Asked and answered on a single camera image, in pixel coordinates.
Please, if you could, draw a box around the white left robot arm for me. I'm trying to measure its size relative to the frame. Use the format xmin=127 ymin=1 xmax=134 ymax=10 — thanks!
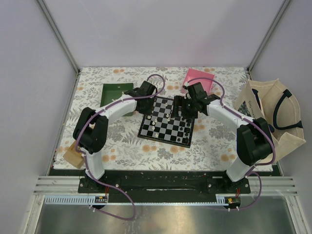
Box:
xmin=73 ymin=81 xmax=156 ymax=193

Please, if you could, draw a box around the floral table cloth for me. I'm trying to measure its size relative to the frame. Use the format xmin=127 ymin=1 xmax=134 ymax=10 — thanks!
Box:
xmin=53 ymin=67 xmax=237 ymax=171

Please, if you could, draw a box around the black white chess board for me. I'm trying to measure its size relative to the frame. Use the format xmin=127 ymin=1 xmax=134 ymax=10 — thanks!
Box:
xmin=137 ymin=97 xmax=195 ymax=148

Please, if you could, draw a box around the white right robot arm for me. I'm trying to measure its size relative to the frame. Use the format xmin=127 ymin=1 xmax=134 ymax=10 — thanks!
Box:
xmin=173 ymin=82 xmax=275 ymax=193

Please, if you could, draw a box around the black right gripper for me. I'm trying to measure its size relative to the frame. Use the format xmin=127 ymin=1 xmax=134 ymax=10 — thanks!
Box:
xmin=170 ymin=96 xmax=198 ymax=120

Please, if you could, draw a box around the cream canvas tote bag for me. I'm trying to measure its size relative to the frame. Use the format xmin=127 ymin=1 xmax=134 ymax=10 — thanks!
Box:
xmin=234 ymin=80 xmax=306 ymax=162

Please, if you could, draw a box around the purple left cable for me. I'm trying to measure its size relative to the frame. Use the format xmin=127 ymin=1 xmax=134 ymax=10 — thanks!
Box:
xmin=74 ymin=74 xmax=166 ymax=221

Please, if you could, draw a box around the brown cardboard box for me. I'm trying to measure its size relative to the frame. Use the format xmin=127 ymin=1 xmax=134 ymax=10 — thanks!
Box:
xmin=63 ymin=141 xmax=84 ymax=169

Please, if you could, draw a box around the green plastic tray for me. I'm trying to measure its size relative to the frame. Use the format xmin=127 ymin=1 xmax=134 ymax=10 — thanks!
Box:
xmin=100 ymin=83 xmax=134 ymax=107

